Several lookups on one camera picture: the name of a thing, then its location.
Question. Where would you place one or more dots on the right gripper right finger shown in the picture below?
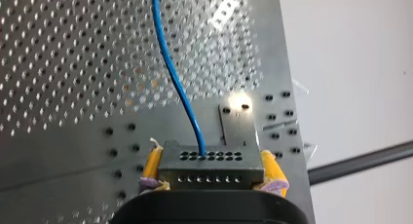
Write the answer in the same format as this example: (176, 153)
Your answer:
(272, 172)

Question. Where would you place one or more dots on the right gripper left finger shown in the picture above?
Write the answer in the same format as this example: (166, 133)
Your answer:
(152, 164)

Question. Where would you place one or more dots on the connector holder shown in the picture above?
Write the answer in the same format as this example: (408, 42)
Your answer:
(238, 120)

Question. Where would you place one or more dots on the dark grey bar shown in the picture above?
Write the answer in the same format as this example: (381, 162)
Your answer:
(360, 162)

